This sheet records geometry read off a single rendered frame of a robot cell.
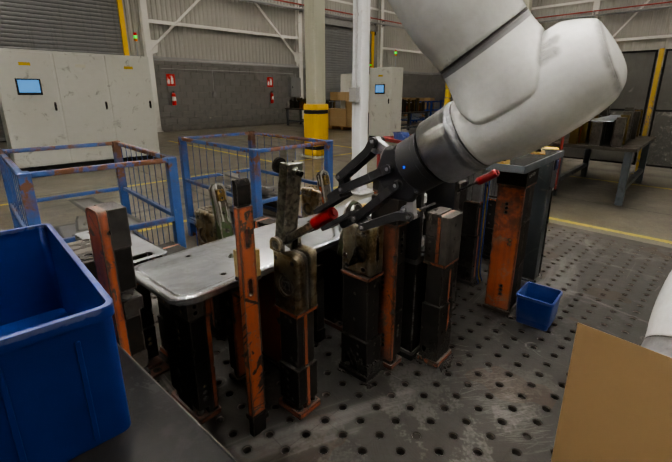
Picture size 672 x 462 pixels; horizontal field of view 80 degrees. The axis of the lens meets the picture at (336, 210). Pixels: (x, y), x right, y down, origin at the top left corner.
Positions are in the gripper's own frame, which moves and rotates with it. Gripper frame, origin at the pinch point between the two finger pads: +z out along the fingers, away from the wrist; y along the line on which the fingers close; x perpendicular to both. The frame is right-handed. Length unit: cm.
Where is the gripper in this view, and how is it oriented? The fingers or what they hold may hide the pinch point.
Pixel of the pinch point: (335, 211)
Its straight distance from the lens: 65.5
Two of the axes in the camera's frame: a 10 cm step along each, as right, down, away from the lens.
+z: -6.3, 3.7, 6.9
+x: -6.6, 2.1, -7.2
